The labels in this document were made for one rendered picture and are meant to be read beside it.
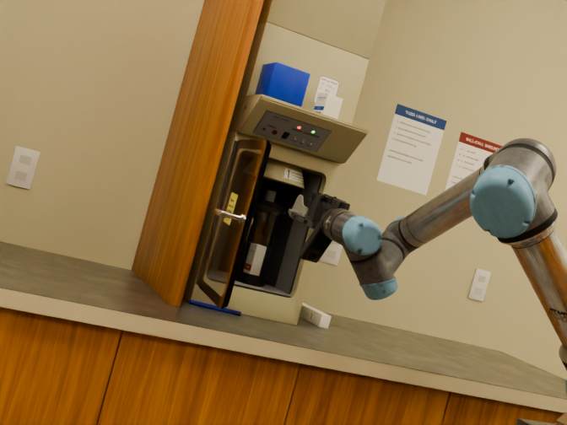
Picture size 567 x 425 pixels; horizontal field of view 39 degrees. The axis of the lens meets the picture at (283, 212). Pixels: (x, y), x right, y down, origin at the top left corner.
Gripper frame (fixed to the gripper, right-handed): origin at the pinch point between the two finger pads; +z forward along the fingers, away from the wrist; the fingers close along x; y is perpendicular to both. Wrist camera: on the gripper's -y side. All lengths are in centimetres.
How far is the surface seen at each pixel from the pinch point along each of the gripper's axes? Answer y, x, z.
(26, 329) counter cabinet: -37, 58, -9
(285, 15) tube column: 49, 11, 24
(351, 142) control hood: 21.4, -14.0, 14.5
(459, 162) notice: 28, -82, 67
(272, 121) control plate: 20.6, 9.2, 15.1
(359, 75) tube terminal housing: 40.1, -14.7, 23.9
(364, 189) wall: 9, -48, 65
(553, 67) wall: 72, -112, 70
